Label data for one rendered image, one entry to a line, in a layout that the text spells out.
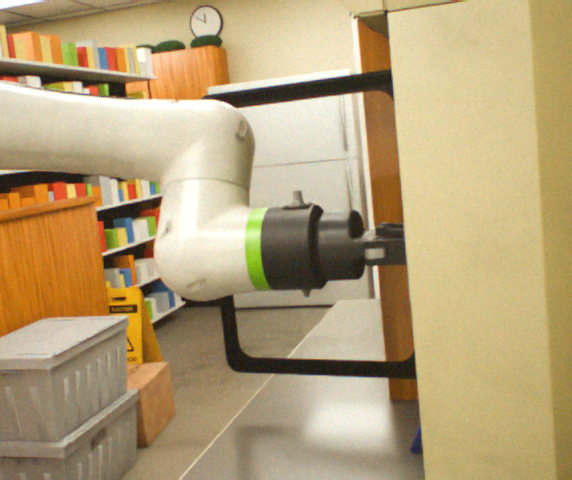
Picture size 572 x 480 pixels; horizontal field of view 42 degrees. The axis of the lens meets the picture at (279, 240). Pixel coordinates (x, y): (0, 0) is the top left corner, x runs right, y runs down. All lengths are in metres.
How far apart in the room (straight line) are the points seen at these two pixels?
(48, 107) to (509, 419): 0.56
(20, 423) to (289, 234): 2.26
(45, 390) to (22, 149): 2.01
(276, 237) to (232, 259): 0.05
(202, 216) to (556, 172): 0.37
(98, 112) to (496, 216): 0.45
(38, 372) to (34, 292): 0.76
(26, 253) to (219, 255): 2.70
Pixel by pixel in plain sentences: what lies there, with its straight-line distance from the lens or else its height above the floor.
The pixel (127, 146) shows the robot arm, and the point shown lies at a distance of 0.84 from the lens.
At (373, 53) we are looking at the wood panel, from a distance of 1.01.
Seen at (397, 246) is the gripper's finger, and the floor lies 1.20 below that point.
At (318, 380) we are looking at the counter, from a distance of 1.18.
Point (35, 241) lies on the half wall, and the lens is 3.51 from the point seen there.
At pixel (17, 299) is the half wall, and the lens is 3.39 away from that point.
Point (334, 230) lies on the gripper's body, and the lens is 0.76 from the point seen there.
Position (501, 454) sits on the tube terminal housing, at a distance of 0.69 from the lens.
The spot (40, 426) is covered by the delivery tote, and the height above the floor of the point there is 0.39.
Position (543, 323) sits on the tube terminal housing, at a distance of 0.65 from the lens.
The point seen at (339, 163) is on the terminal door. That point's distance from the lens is 0.97.
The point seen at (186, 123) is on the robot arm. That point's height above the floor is 1.35.
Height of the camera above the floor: 1.31
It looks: 8 degrees down
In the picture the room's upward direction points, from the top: 6 degrees counter-clockwise
